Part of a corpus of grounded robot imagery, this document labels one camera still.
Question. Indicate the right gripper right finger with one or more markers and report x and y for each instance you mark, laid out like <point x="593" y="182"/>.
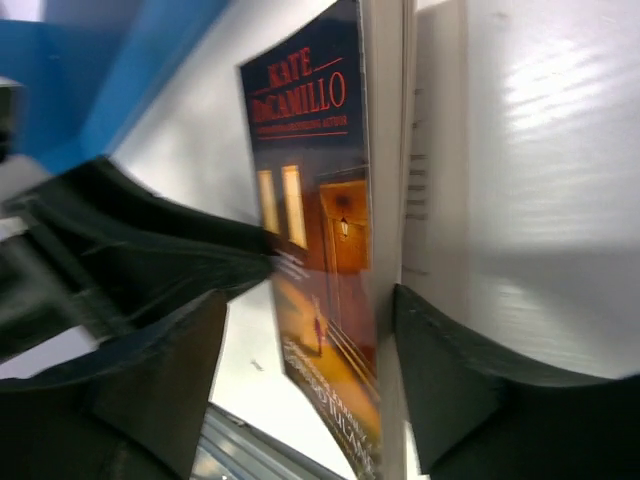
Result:
<point x="480" y="410"/>

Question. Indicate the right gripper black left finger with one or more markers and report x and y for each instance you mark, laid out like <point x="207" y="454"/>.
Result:
<point x="132" y="409"/>

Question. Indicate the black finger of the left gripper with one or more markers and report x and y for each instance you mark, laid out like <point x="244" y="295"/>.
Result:
<point x="92" y="248"/>

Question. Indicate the Edward Rulane brown book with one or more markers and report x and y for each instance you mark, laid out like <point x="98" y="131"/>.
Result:
<point x="330" y="115"/>

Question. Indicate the blue and yellow wooden bookshelf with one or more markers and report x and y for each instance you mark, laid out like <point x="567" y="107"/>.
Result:
<point x="90" y="69"/>

